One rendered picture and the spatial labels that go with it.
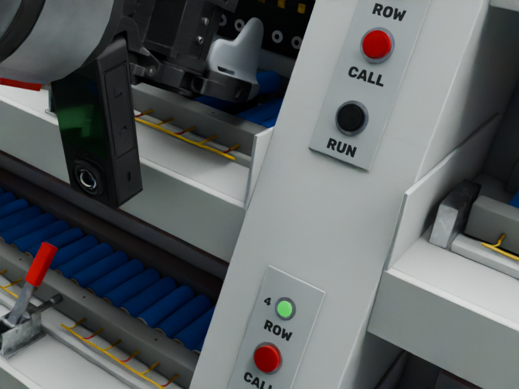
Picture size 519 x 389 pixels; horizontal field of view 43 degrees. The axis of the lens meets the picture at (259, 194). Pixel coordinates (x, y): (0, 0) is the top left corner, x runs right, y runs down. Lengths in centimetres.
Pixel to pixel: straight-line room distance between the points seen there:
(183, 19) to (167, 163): 12
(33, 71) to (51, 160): 21
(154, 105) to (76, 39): 21
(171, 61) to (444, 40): 16
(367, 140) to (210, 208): 12
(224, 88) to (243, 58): 6
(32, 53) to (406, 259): 23
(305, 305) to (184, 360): 17
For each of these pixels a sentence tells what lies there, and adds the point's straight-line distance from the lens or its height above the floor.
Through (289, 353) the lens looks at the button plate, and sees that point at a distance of 42.
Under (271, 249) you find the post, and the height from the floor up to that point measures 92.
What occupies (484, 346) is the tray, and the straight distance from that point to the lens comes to 39.
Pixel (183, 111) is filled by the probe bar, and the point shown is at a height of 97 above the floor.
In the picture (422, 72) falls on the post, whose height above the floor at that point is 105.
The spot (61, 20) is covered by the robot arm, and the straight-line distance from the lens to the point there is 31.
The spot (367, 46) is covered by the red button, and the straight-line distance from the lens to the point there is 39.
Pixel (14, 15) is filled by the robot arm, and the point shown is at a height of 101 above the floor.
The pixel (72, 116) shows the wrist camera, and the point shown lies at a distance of 41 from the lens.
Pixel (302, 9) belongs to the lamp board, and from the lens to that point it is 59.
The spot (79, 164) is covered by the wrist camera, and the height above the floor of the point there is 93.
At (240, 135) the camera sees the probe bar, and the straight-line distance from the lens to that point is 47.
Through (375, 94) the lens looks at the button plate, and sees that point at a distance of 39.
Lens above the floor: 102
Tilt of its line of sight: 11 degrees down
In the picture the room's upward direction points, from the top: 18 degrees clockwise
